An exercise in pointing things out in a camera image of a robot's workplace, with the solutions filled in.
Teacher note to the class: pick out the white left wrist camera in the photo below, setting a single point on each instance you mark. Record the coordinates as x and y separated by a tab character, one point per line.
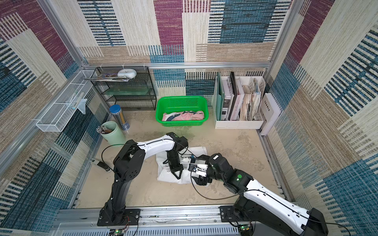
187	161

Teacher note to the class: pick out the light green cup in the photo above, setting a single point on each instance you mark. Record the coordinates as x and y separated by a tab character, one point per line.
112	133

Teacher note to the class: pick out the pink shark print shorts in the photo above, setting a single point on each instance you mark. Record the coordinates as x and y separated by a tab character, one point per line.
183	116

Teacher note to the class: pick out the black wire shelf rack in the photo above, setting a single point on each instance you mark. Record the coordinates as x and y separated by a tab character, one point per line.
136	94

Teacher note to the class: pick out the white shirt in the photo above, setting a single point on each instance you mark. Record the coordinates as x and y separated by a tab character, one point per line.
164	174

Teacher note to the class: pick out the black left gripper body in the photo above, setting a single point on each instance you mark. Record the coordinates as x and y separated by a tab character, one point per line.
174	159

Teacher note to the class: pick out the white round object on shelf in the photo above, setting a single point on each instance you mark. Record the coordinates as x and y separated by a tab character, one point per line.
127	74

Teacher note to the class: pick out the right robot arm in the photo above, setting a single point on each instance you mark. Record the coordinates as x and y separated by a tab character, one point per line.
257	203

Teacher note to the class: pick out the white wire wall basket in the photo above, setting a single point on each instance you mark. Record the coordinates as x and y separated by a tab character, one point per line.
57	116

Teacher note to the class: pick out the green plastic basket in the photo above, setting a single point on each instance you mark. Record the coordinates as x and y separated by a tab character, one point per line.
170	104

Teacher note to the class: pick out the green folder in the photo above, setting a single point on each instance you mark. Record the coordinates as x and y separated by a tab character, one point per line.
219	97

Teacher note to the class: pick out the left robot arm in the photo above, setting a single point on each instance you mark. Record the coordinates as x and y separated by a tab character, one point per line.
127	166

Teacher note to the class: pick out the blue lid cylindrical can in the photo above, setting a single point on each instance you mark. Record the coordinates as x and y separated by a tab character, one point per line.
117	112

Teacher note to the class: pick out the white plastic file organizer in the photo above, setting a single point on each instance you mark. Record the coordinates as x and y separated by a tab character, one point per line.
242	100

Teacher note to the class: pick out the black handheld tool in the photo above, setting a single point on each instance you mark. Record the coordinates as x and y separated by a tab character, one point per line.
100	164

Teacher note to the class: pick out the grey Inedia magazine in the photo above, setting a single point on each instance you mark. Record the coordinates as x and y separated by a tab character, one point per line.
270	112

